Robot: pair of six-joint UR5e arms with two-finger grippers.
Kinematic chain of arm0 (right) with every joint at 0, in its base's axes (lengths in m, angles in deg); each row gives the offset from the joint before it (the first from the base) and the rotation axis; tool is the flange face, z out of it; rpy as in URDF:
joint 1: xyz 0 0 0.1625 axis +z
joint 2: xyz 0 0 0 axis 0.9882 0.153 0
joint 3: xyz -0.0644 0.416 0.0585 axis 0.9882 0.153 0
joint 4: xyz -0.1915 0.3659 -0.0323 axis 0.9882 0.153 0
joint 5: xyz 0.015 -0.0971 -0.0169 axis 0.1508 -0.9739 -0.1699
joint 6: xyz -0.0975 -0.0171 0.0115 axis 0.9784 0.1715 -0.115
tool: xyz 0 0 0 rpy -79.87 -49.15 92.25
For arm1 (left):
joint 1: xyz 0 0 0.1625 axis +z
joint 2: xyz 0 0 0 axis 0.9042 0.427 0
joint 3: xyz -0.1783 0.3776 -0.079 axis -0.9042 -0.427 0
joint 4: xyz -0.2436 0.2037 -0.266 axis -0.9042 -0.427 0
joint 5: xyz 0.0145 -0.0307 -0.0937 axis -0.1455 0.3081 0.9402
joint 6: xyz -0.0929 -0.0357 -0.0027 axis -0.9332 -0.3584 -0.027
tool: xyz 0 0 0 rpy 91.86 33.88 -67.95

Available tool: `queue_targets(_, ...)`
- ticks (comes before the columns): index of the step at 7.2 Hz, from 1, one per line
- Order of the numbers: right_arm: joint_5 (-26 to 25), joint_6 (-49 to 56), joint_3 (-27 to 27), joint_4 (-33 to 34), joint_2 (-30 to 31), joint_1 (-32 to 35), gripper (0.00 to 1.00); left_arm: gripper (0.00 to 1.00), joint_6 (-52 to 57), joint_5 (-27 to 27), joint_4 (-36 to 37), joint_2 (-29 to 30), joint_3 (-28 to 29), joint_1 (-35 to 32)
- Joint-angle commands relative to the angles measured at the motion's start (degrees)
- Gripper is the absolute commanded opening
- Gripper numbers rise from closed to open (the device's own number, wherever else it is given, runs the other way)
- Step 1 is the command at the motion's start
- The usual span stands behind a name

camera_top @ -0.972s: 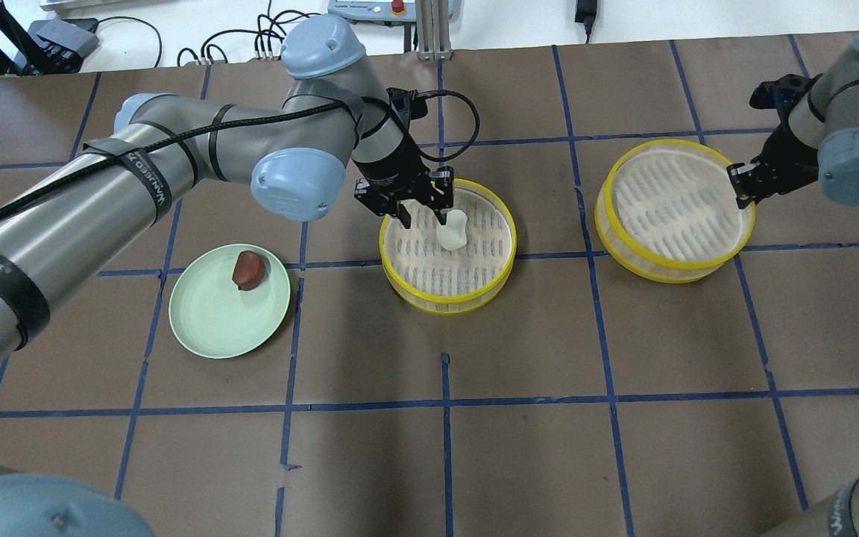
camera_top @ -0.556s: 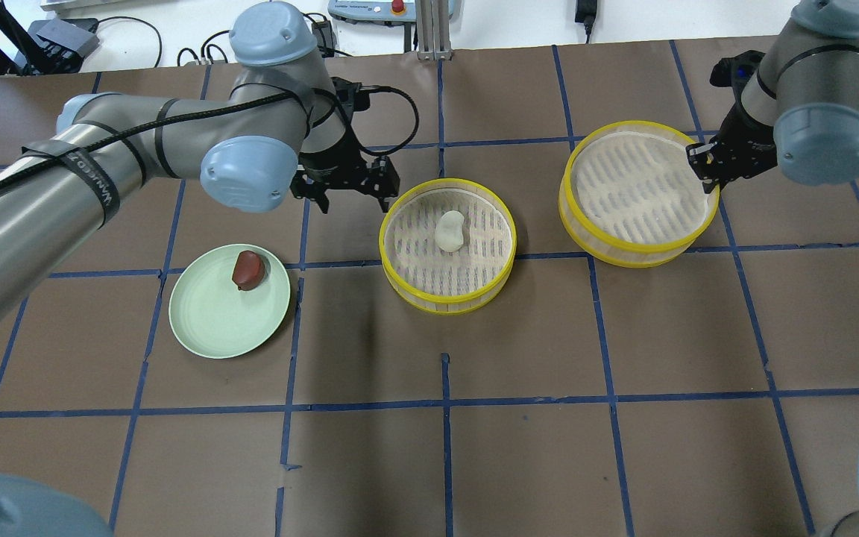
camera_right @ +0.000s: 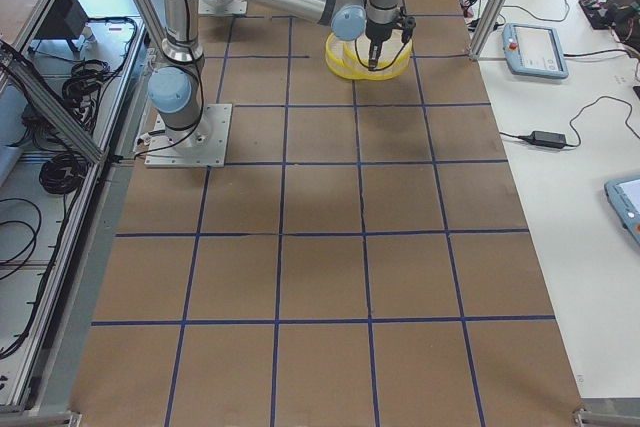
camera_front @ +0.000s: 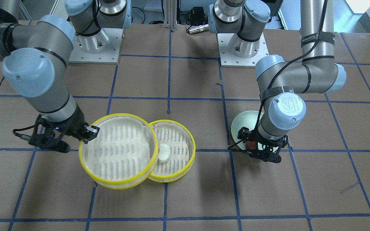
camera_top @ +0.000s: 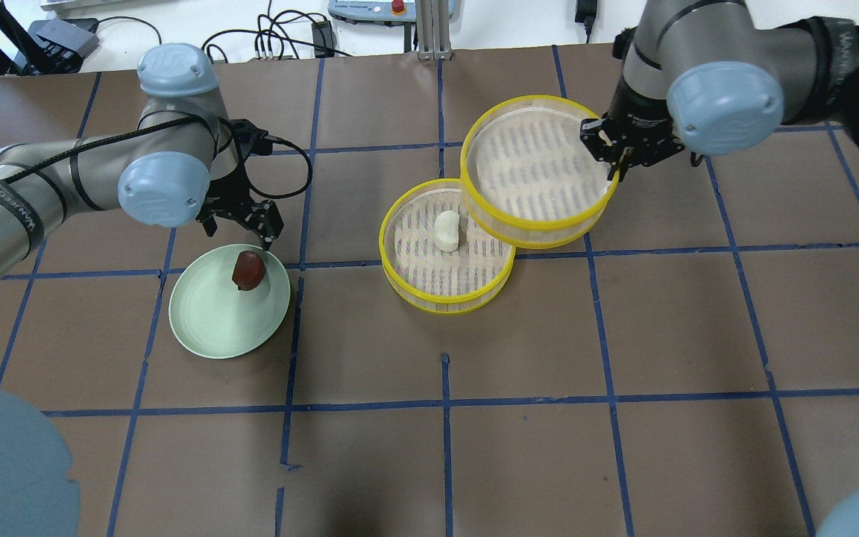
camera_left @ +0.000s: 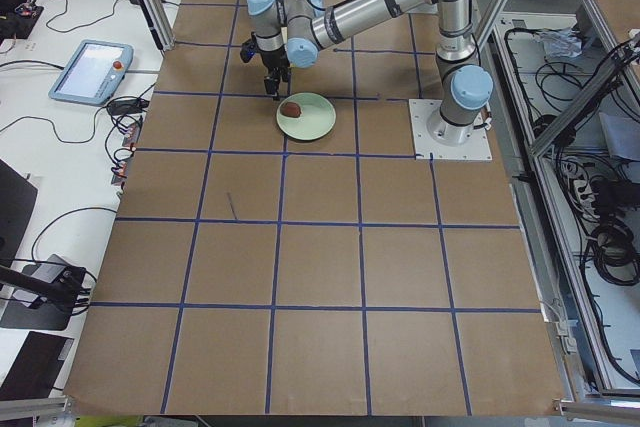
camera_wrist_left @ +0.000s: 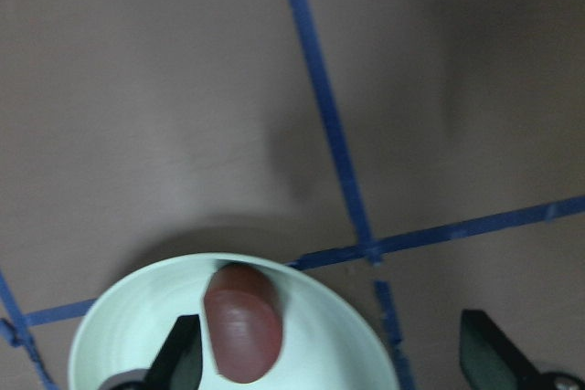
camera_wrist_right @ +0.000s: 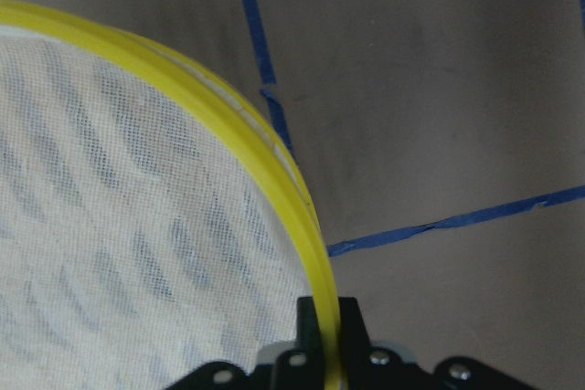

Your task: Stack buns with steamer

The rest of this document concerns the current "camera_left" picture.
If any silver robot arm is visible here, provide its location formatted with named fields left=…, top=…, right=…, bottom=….
left=240, top=0, right=493, bottom=128

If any black camera stand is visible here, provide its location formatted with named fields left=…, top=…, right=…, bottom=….
left=1, top=256, right=90, bottom=313

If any black laptop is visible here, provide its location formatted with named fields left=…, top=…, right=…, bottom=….
left=0, top=161, right=38, bottom=267

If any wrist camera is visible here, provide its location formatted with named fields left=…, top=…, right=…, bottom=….
left=240, top=37, right=259, bottom=64

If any brown steamed bun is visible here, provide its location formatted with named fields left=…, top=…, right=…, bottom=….
left=279, top=101, right=302, bottom=118

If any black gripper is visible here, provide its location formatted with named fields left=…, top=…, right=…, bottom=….
left=260, top=49, right=291, bottom=101

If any light green plate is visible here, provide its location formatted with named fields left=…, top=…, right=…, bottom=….
left=276, top=92, right=336, bottom=141

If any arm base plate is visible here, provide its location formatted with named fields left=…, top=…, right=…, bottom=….
left=408, top=99, right=492, bottom=162

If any black power adapter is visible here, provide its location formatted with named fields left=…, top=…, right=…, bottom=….
left=106, top=98, right=149, bottom=116

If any teach pendant near post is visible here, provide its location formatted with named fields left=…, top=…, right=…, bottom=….
left=48, top=39, right=134, bottom=106

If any black circuit board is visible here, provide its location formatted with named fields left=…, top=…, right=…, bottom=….
left=14, top=2, right=44, bottom=19

